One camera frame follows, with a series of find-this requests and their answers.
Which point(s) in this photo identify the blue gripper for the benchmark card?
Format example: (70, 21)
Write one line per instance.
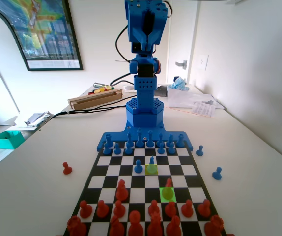
(148, 37)

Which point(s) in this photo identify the blue chess bishop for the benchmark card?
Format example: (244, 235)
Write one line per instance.
(160, 138)
(129, 137)
(151, 164)

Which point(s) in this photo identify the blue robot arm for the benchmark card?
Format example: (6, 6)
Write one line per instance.
(144, 86)

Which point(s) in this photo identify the row of blue chess pieces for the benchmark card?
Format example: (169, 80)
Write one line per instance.
(116, 135)

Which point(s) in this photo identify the blue chess rook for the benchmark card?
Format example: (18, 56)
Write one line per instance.
(179, 140)
(108, 140)

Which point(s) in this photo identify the blue chess pawn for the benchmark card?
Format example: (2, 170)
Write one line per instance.
(161, 150)
(106, 150)
(117, 150)
(217, 174)
(137, 168)
(199, 151)
(171, 150)
(128, 150)

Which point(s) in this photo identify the red chess pawn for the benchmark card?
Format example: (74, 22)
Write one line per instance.
(85, 209)
(67, 168)
(187, 208)
(102, 209)
(170, 209)
(204, 208)
(153, 208)
(119, 209)

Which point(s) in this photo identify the red chess bishop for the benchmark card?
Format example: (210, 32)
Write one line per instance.
(121, 191)
(173, 226)

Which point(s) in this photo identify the red chess rook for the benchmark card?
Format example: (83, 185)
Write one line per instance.
(76, 226)
(214, 226)

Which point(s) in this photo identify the white door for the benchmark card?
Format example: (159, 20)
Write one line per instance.
(180, 37)

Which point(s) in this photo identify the white paper leaflet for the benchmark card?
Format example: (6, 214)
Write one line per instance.
(129, 88)

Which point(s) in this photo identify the dark grey flat box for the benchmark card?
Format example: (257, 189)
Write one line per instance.
(161, 91)

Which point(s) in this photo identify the blue crumpled cloth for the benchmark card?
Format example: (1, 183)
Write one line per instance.
(180, 83)

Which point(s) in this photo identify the green toy block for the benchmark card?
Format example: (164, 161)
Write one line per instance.
(111, 87)

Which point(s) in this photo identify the stack of white papers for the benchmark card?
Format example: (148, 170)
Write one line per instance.
(180, 98)

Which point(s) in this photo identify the yellow toy block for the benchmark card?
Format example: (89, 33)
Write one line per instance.
(97, 91)
(103, 89)

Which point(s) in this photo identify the silver metal can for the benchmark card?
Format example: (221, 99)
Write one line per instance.
(97, 84)

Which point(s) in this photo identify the red toy block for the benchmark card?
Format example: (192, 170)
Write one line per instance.
(91, 93)

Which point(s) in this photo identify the long cardboard box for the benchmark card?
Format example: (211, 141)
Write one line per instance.
(94, 102)

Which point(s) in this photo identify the small grey object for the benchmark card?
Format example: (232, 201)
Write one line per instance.
(209, 102)

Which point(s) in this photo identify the printed paper sheet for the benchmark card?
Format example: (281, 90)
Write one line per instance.
(203, 109)

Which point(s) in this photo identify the framed colourful poster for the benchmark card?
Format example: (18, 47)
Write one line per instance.
(47, 29)

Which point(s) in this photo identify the grey white crumpled packaging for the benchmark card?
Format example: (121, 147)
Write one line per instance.
(39, 118)

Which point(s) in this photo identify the white arched board dark edge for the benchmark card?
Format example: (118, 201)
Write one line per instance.
(8, 49)

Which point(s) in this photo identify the black white chessboard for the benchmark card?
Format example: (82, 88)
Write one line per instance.
(141, 183)

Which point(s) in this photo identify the teal open box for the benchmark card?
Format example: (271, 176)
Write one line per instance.
(6, 142)

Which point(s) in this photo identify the white light switch plate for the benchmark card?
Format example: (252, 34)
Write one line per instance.
(203, 62)

